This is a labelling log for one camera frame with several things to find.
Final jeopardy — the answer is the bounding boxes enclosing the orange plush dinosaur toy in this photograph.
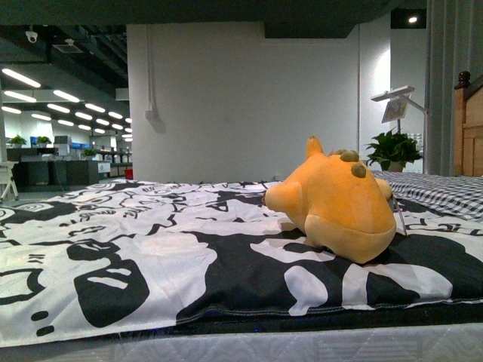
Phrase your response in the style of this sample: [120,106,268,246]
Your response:
[264,136,396,263]

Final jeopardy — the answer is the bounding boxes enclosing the green potted plant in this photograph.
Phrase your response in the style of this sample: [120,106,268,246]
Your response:
[366,130,423,172]

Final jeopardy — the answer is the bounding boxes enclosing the black and white patterned blanket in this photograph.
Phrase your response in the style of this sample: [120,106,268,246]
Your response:
[1,180,482,347]

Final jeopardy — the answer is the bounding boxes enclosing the black office desks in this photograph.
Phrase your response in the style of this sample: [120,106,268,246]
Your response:
[7,148,133,189]

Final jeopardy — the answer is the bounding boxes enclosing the black white checkered pillow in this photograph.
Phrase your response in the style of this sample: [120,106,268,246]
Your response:
[374,170,482,222]

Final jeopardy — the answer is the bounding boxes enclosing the white folding chair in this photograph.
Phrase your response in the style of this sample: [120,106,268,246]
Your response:
[1,161,19,202]

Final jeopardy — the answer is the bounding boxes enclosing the wooden bed headboard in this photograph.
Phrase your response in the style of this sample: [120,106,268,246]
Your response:
[454,71,483,176]

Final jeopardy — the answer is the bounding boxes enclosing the white quilted mattress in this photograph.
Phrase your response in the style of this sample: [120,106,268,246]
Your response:
[1,323,482,361]

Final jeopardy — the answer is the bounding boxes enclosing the grey curtain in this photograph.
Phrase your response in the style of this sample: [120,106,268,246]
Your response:
[424,1,482,176]

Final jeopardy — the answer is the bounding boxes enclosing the white security camera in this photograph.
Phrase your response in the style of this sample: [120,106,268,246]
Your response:
[25,26,38,44]

